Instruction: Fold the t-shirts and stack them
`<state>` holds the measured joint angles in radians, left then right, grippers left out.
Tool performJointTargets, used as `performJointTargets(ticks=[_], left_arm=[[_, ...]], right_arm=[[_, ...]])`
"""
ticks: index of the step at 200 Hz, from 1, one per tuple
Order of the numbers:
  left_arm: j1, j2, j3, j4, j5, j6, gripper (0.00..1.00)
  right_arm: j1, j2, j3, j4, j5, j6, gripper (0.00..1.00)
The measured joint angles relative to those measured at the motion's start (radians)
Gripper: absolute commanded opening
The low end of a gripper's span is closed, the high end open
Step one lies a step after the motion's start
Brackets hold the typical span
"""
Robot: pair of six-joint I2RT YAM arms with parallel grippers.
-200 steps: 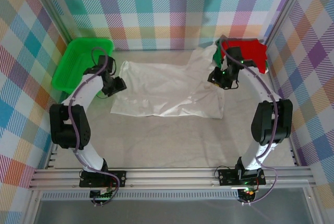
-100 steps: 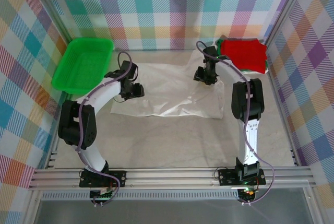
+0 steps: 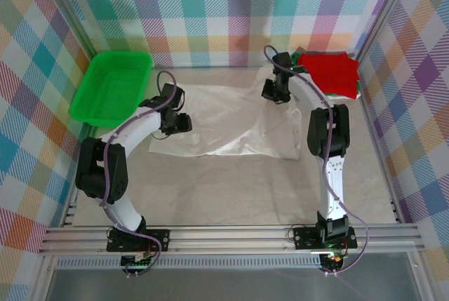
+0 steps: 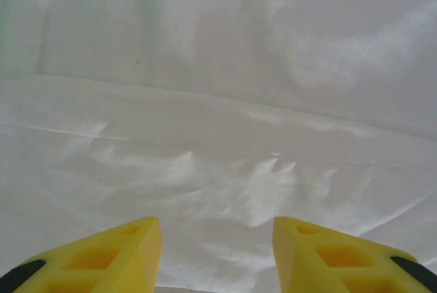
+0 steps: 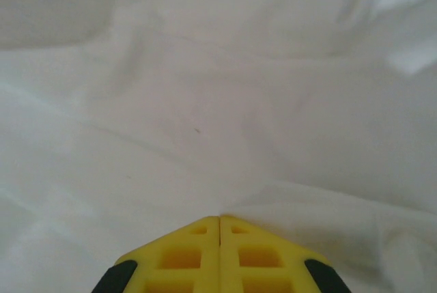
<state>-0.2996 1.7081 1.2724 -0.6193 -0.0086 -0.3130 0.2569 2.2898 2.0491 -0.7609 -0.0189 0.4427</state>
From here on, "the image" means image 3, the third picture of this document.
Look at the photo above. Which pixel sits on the white t-shirt with red print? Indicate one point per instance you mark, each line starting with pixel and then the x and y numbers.
pixel 228 122

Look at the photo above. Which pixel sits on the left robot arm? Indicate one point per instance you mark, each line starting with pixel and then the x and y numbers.
pixel 105 174

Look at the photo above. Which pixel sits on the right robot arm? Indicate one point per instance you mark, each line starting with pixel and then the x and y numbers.
pixel 333 181

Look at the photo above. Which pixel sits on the folded red t-shirt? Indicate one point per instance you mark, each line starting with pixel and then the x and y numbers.
pixel 333 73

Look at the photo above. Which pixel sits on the green plastic basket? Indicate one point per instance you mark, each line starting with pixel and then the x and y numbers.
pixel 108 87

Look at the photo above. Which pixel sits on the folded white t-shirt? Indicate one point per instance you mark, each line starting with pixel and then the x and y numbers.
pixel 347 98

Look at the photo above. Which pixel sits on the grey metal panel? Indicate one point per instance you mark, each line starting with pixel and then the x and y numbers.
pixel 228 287

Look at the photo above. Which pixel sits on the aluminium side rail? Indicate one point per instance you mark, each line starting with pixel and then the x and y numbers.
pixel 372 118
pixel 72 209

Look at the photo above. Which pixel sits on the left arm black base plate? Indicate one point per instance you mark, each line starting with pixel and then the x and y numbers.
pixel 159 239

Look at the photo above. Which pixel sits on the aluminium frame post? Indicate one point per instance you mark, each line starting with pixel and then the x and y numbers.
pixel 386 10
pixel 68 10

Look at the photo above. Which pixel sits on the aluminium mounting rail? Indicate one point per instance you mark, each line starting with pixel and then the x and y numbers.
pixel 228 241

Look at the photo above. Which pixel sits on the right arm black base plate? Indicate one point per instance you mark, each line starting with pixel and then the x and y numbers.
pixel 305 238

